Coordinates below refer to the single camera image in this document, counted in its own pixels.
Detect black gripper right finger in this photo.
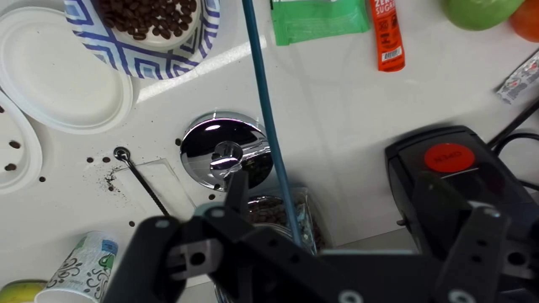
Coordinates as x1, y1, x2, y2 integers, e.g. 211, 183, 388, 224
413, 168, 515, 303

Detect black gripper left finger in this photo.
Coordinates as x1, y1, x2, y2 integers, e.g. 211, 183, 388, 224
104, 166, 339, 303

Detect black measuring spoon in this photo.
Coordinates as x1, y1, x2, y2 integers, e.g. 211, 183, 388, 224
112, 144, 174, 217

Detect small white plate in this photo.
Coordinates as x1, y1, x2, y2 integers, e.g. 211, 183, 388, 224
0, 5, 137, 136

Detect black coffee grinder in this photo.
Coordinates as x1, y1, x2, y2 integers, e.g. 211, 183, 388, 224
385, 124, 539, 293

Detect spilled coffee grounds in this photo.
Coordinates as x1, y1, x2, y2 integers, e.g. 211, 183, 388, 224
102, 165, 125, 195

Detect printed paper cup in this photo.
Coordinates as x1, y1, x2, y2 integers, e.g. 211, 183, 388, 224
33, 230, 122, 303

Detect small white printed packet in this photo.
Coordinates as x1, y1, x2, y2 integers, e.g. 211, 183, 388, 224
493, 47, 539, 106

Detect blue patterned bowl with beans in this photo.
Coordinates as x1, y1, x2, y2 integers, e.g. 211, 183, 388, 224
63, 0, 223, 80

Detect green packet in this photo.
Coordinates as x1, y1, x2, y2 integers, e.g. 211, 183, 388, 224
270, 0, 373, 47

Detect orange stick sachet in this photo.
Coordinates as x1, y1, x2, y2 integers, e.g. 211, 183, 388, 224
368, 0, 408, 74

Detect orange red fruit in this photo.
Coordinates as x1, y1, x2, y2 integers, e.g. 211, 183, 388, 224
510, 0, 539, 43

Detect green apple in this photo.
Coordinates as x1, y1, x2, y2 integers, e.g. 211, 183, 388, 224
440, 0, 528, 32

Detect yellow banana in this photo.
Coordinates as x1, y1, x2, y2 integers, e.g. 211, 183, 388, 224
0, 279, 51, 303

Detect black grinder power cable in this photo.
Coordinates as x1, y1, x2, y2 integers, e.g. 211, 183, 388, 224
486, 99, 539, 192

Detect teal cable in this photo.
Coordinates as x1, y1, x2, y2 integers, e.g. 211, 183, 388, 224
242, 0, 306, 245

